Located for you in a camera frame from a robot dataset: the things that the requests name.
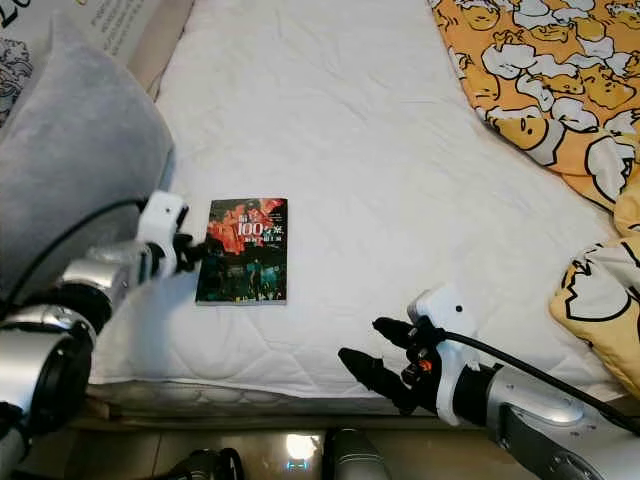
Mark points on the dark red cover book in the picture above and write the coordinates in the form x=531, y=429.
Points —
x=242, y=255

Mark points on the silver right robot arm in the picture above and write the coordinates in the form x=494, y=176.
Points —
x=540, y=420

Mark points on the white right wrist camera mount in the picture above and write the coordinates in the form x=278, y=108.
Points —
x=455, y=325

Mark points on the grey right robot leg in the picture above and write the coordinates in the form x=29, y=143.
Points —
x=358, y=460

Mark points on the orange cartoon print blanket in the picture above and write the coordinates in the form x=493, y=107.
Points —
x=540, y=70

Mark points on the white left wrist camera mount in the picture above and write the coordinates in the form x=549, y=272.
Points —
x=162, y=222

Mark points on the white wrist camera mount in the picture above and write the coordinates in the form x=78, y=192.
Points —
x=162, y=222
x=455, y=325

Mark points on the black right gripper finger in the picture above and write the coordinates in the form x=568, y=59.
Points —
x=378, y=380
x=402, y=335

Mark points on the grey plush pillow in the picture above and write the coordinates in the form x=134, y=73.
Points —
x=80, y=170

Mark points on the white quilted mattress pad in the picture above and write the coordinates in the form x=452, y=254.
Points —
x=360, y=150

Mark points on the white grey ornament print blanket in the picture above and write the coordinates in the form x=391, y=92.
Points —
x=110, y=20

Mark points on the black left robot leg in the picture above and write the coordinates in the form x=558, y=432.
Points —
x=205, y=467

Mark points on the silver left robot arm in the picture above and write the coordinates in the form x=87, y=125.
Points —
x=40, y=370

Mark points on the grey quilted bed base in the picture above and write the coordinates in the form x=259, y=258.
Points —
x=260, y=402

